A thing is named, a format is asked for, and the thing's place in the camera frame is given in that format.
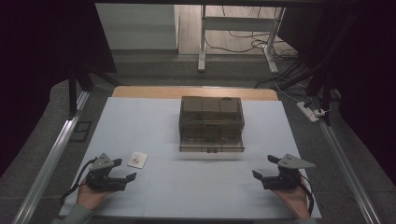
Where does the person's right hand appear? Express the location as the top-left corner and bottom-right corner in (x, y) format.
(273, 176), (313, 219)

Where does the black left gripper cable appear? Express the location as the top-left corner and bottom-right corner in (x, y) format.
(60, 157), (99, 206)

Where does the dark floor frame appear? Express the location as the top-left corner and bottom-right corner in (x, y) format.
(69, 120), (93, 144)

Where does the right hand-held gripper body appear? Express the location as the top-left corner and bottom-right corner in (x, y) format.
(262, 153), (317, 191)

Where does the black curtain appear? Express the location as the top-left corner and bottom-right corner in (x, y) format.
(0, 0), (118, 176)
(276, 0), (396, 186)

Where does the person's left hand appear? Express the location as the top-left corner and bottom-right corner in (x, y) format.
(76, 181), (115, 211)

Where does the dark transparent drawer box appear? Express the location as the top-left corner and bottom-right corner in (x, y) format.
(178, 95), (247, 154)

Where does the white desk frame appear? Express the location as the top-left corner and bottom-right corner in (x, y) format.
(197, 4), (287, 75)

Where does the white power strip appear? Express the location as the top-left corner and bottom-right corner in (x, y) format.
(295, 101), (320, 123)

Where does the black floor cable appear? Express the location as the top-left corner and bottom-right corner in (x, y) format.
(204, 5), (302, 62)

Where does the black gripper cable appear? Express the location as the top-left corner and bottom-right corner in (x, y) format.
(300, 176), (315, 217)
(60, 157), (99, 206)

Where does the white floor cable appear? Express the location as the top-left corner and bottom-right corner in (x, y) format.
(274, 81), (303, 105)

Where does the white table mat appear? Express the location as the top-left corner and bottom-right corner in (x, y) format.
(59, 96), (322, 219)

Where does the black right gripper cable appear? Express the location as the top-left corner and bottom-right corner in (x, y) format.
(300, 176), (315, 217)

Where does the aluminium rail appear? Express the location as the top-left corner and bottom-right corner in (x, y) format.
(11, 90), (92, 224)
(318, 119), (383, 224)

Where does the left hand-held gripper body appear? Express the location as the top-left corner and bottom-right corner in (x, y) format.
(85, 152), (129, 192)

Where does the small white card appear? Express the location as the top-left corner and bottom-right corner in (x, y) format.
(127, 151), (149, 170)

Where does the black stand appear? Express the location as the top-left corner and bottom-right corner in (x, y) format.
(279, 60), (334, 126)
(67, 65), (121, 117)

